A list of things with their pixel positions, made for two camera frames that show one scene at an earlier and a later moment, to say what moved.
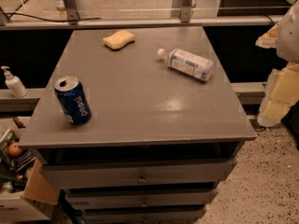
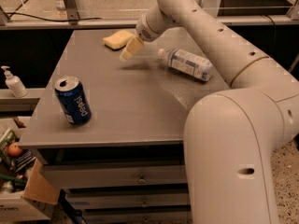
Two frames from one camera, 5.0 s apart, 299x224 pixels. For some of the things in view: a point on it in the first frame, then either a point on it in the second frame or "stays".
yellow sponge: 119,39 stays
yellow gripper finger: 269,39 to 133,46
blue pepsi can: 74,100 stays
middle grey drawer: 109,199 stays
